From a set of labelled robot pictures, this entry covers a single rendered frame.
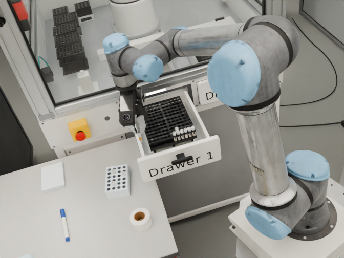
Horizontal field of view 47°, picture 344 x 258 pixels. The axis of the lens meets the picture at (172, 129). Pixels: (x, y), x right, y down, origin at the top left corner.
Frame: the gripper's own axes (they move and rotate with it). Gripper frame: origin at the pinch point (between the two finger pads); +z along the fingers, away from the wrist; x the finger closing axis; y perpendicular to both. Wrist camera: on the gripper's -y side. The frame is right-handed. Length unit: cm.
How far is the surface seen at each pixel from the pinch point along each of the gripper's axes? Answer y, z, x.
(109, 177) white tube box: -2.0, 19.5, 14.8
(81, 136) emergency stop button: 12.0, 10.2, 25.4
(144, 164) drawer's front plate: -8.2, 7.2, -1.2
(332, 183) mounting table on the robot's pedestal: -12, 22, -63
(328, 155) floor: 69, 98, -93
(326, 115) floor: 105, 98, -102
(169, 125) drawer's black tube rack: 11.0, 8.3, -9.2
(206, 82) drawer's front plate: 31.3, 5.6, -24.4
